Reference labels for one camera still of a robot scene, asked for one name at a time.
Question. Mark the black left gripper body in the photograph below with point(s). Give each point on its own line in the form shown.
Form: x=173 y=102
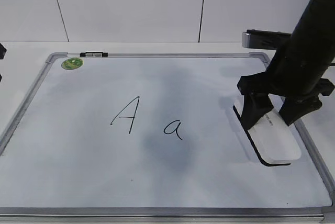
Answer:
x=3 y=51

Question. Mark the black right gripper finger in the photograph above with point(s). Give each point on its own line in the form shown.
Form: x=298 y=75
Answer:
x=292 y=110
x=255 y=106

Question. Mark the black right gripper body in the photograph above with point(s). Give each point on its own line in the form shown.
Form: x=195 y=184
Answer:
x=295 y=72

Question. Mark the white whiteboard eraser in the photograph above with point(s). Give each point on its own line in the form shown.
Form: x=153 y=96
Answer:
x=269 y=142

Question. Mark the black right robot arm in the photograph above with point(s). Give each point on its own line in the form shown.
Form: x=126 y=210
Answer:
x=315 y=24

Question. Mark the round green magnet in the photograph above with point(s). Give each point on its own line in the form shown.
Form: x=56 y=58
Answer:
x=72 y=63

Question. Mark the black and clear board clip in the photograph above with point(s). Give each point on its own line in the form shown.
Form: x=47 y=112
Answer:
x=93 y=54

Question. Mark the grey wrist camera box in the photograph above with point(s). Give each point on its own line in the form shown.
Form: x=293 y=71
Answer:
x=260 y=39

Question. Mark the white board with grey frame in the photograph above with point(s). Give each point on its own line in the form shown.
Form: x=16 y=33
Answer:
x=150 y=137

